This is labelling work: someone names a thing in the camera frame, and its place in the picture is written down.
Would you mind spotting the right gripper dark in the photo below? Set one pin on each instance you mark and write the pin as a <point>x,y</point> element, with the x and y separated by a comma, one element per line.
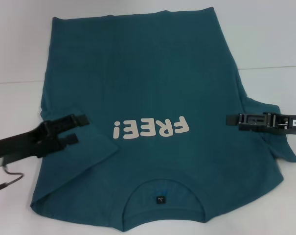
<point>292,127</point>

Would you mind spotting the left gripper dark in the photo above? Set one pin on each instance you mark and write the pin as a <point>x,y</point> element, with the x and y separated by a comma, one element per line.
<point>23,144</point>

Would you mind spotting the teal T-shirt with FREE print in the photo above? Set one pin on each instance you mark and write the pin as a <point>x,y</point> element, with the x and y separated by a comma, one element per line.
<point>138,85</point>

